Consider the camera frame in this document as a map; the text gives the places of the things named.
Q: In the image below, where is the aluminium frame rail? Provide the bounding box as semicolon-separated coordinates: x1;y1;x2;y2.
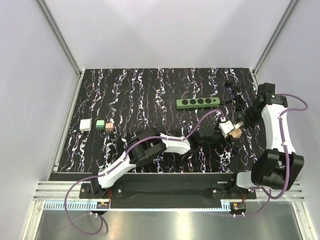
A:
32;181;306;213

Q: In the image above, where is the green charger plug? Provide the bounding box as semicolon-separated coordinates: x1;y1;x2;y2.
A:
95;119;106;131

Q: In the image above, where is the green power strip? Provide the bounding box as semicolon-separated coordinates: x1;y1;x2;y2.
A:
176;97;221;110

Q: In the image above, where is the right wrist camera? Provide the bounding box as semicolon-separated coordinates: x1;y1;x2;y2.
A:
256;82;288;108

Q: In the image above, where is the black power cord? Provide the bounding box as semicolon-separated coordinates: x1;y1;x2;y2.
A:
219;79;248;111

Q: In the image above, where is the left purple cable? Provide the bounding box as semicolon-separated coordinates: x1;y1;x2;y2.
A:
63;109;227;236

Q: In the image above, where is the pink charger plug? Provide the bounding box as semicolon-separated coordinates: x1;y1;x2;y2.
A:
105;122;115;133

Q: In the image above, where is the white charger plug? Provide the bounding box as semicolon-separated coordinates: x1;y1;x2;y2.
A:
79;119;92;133
234;121;245;130

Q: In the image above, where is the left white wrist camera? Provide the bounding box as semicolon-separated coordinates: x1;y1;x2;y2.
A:
218;120;236;138

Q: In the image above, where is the marble pattern mat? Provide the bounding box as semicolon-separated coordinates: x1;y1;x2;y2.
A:
49;67;275;183

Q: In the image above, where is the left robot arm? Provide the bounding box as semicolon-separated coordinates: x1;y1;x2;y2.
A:
90;127;232;198

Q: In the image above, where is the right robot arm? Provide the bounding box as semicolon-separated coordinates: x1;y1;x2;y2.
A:
227;82;305;200

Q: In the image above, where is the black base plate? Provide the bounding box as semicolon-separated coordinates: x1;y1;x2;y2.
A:
79;173;257;200

